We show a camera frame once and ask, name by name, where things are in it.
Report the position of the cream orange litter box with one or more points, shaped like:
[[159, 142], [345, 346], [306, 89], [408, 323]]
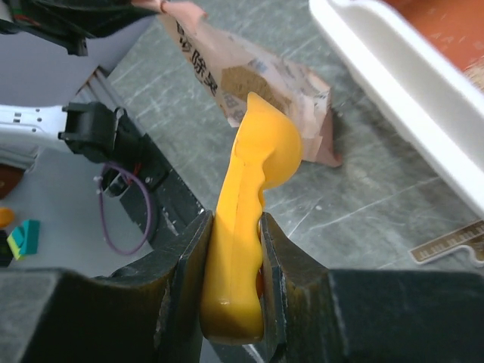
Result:
[[428, 100]]

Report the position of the clean litter pile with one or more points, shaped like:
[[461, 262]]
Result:
[[475, 74]]

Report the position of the aluminium frame rail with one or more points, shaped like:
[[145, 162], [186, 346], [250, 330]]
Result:
[[98, 88]]

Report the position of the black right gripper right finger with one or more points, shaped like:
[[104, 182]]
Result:
[[303, 313]]

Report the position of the teal yellow foam blocks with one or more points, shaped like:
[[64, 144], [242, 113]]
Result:
[[24, 239]]

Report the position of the pink cat litter bag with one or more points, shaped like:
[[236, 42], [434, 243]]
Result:
[[230, 67]]

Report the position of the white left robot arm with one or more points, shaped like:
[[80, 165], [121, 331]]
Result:
[[93, 130]]

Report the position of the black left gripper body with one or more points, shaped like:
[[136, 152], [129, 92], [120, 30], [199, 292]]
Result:
[[70, 24]]

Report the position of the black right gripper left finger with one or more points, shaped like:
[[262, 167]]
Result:
[[176, 272]]

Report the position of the yellow plastic scoop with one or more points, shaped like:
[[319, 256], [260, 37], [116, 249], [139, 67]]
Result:
[[266, 152]]

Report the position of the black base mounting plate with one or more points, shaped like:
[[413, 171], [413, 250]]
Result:
[[173, 205]]

